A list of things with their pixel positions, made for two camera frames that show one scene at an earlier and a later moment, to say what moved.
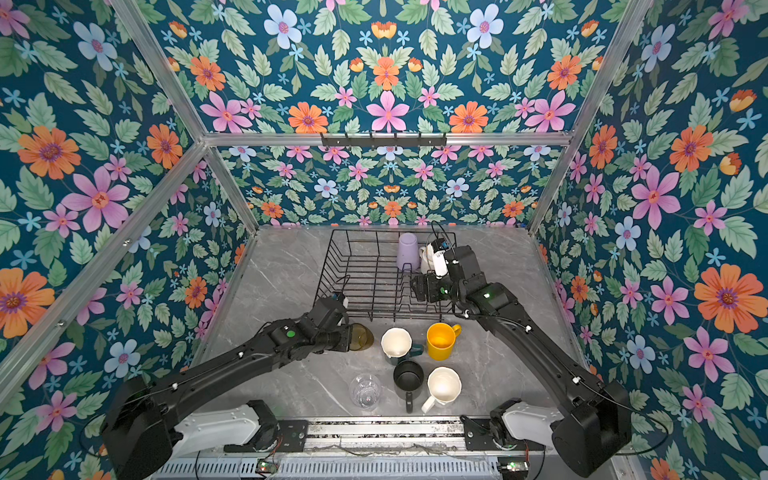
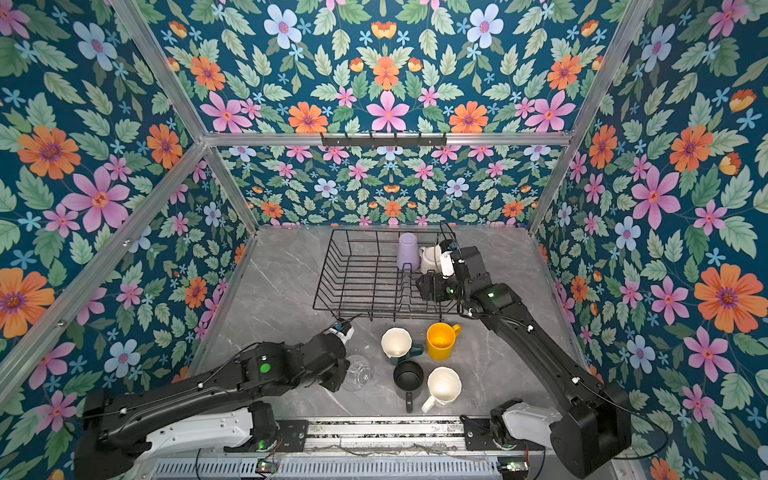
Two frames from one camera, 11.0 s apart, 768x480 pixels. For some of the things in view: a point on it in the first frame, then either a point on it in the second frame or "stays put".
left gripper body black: [337, 340] to [333, 378]
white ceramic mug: [444, 386] stays put
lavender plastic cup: [408, 259] stays put
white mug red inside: [426, 254] stays put
